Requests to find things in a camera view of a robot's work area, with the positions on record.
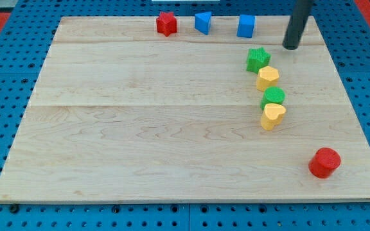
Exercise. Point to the green star block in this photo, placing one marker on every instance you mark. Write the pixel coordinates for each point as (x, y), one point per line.
(257, 59)

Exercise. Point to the red star block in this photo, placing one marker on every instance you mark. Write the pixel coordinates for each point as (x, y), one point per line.
(166, 23)

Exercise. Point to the blue cube block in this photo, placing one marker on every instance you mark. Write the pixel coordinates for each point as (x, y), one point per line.
(246, 25)

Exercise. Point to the light wooden board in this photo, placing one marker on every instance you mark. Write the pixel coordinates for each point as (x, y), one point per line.
(122, 114)

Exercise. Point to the yellow heart block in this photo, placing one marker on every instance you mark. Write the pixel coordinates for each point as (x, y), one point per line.
(272, 116)

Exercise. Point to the green cylinder block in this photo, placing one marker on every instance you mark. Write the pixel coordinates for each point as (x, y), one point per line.
(272, 95)

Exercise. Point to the yellow hexagon block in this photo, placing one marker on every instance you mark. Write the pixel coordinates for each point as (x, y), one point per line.
(267, 77)

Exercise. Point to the blue triangle block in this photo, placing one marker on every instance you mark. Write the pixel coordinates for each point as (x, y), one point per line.
(202, 22)

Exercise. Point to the red cylinder block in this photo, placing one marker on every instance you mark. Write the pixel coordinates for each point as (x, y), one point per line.
(324, 162)

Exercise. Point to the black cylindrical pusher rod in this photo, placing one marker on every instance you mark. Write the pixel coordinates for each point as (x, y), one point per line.
(297, 23)

